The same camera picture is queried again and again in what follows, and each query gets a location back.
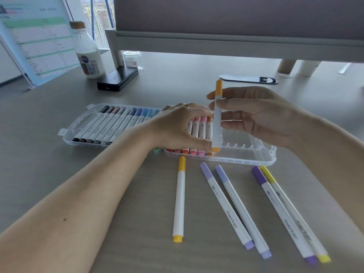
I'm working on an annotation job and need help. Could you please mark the purple marker cap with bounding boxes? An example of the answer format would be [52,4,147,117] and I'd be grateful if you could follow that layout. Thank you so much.
[251,166,268,185]

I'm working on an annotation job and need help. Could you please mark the copper-ended white marker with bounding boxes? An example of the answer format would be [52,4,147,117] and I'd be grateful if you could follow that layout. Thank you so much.
[205,116,214,157]

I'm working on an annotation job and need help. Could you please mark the brown-ended white marker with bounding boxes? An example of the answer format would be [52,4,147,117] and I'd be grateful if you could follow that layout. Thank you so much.
[79,106,116,143]

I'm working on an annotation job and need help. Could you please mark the tan-ended white marker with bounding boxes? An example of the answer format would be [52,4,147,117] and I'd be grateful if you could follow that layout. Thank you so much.
[86,107,121,144]

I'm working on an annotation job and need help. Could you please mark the pink-ended white marker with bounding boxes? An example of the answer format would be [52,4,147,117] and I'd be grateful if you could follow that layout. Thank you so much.
[190,118,199,155]

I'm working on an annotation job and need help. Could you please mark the light-pink-ended white marker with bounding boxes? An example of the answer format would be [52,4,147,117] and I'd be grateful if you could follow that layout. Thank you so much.
[198,116,207,156]

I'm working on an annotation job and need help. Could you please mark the grey desk divider shelf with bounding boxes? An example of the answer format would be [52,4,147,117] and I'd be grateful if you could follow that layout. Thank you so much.
[113,0,364,40]

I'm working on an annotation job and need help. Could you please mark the person's right forearm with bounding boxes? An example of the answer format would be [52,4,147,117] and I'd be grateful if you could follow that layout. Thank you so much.
[289,110,364,234]

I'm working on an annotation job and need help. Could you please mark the red-tipped white marker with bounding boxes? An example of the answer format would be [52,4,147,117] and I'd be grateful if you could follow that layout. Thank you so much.
[182,119,193,154]

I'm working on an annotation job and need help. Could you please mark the lavender-ended white marker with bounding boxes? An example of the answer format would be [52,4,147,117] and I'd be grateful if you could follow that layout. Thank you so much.
[199,162,255,251]

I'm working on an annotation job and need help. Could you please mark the orange-tipped white marker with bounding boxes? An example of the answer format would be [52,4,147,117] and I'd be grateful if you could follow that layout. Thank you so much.
[212,79,224,153]

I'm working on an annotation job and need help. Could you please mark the person's right hand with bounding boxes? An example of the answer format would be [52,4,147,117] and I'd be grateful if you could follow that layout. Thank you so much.
[207,86,303,150]

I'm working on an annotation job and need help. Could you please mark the brown paper cup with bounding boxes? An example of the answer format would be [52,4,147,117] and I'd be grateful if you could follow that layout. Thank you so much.
[277,59,298,74]

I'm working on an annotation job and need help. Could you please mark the purple-ended white marker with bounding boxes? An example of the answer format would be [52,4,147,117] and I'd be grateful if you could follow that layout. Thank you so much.
[251,166,319,266]

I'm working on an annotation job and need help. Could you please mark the black rectangular power bank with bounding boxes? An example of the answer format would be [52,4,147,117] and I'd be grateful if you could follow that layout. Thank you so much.
[96,66,139,92]

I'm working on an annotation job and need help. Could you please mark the white milk bottle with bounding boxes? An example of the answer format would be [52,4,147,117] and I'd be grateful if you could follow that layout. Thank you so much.
[69,21,106,80]

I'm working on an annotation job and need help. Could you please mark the periwinkle marker cap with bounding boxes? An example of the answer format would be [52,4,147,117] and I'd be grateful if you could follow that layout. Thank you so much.
[215,165,229,182]

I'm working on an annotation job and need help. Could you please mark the periwinkle-ended white marker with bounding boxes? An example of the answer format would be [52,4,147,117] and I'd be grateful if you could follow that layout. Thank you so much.
[215,165,272,260]

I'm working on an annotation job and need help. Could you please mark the clear plastic marker case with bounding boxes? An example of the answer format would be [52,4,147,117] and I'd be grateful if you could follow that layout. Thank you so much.
[58,104,277,167]

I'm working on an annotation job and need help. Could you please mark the lavender marker cap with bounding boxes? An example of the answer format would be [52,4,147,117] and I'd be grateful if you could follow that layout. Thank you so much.
[199,162,213,179]

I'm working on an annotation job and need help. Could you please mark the yellow-tipped white marker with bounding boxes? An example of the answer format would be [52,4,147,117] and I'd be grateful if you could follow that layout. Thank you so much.
[173,156,186,243]

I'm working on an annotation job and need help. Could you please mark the person's left hand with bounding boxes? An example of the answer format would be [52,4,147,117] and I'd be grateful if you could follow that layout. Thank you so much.
[142,103,214,153]

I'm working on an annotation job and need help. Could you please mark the grey desk shelf riser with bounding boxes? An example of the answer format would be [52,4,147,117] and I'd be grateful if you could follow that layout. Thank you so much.
[105,29,364,71]

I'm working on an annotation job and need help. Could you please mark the white paper cup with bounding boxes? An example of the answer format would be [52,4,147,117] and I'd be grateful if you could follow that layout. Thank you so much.
[297,60,322,77]

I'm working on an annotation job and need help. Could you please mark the white paper slip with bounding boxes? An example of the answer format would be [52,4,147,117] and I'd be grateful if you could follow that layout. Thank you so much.
[338,63,355,75]

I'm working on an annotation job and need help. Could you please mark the yellow-green-tipped white marker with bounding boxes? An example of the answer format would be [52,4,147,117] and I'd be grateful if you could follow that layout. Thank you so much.
[259,165,332,264]

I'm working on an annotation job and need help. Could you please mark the black-ended white marker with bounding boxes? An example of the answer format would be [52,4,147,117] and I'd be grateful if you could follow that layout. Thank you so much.
[72,105,110,142]

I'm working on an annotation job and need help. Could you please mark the navy-ended white marker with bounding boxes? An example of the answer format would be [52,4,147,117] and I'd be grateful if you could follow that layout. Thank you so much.
[108,108,138,145]

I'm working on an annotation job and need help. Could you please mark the small clear jar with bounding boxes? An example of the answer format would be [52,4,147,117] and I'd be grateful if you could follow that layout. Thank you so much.
[122,51,143,71]

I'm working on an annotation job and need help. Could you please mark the yellow-green marker cap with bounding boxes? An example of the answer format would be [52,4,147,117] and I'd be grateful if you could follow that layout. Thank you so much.
[259,165,276,184]

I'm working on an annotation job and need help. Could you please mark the blue-ended white marker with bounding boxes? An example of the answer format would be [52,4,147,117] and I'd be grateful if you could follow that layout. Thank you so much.
[122,108,143,133]

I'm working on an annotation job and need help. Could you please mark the person's left forearm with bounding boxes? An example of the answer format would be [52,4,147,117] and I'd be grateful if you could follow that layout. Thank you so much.
[0,125,160,273]

